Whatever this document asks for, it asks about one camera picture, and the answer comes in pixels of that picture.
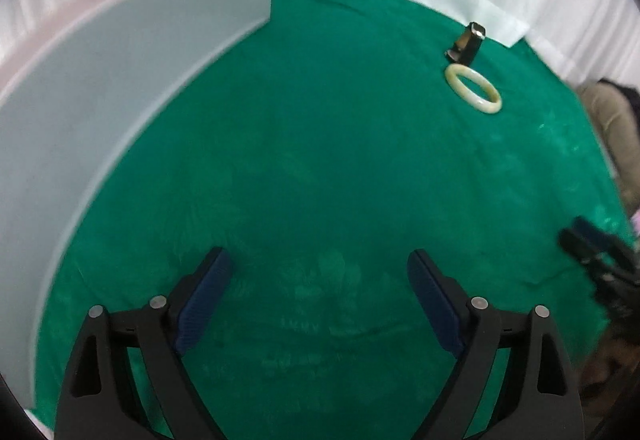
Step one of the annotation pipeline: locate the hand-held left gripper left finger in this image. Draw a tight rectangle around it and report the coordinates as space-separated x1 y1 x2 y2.
54 247 233 440

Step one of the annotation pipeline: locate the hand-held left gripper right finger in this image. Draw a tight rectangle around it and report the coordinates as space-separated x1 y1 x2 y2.
407 249 586 440

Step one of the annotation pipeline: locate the green velvet cloth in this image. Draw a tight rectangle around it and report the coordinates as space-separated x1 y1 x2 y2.
30 0 637 440

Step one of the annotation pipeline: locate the white box with brown lining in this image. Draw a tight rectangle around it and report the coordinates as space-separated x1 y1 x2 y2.
0 0 278 413

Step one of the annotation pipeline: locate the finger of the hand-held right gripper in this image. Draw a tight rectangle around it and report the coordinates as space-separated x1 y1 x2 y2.
572 216 640 265
558 227 618 277

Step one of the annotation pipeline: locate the pale jade bangle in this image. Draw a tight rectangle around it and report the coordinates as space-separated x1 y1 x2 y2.
444 64 503 115

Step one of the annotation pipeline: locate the small black jewelry stand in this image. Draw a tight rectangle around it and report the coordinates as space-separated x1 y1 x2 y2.
444 22 487 63

